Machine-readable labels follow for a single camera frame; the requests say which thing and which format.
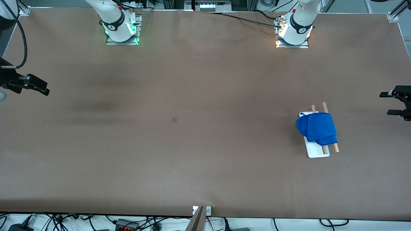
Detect blue towel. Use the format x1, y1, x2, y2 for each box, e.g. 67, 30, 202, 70
295, 112, 338, 146

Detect wooden rack rod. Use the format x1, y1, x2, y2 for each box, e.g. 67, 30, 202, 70
322, 102, 340, 153
311, 105, 328, 155

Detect black power adapter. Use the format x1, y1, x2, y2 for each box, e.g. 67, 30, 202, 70
8, 223, 34, 231

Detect power box with orange parts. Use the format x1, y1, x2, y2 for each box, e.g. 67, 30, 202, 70
116, 219, 140, 231

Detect white power strip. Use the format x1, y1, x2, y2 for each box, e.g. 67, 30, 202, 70
194, 0, 232, 12

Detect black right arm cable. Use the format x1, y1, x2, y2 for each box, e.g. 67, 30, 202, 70
1, 0, 28, 70

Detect aluminium frame strut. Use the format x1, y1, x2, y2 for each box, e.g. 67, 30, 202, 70
392, 0, 411, 17

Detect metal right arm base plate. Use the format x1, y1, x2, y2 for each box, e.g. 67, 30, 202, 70
106, 13, 143, 46

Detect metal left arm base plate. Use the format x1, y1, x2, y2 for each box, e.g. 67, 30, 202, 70
275, 30, 310, 49

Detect looped black floor cable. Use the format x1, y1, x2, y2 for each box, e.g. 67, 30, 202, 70
319, 219, 349, 227

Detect thick black table cable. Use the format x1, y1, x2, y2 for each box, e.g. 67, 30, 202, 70
208, 12, 283, 29
222, 10, 283, 22

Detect brown wooden post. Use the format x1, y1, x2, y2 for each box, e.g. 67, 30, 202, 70
185, 205, 206, 231

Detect white table edge bracket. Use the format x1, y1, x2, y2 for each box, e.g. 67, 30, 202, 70
193, 206, 212, 216

